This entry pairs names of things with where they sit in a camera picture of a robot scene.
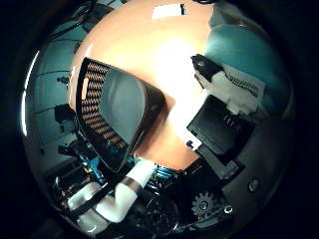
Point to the blue aluminium rail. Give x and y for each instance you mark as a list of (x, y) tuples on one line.
[(163, 172)]

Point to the white paper sheet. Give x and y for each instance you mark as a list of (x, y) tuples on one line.
[(165, 12)]

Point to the black mesh container basket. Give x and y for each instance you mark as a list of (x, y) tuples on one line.
[(119, 106)]

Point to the black pen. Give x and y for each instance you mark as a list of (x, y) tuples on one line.
[(182, 9)]

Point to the ceiling light strip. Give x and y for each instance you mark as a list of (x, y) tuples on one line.
[(26, 99)]

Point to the light blue plush toy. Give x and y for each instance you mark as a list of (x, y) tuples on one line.
[(246, 49)]

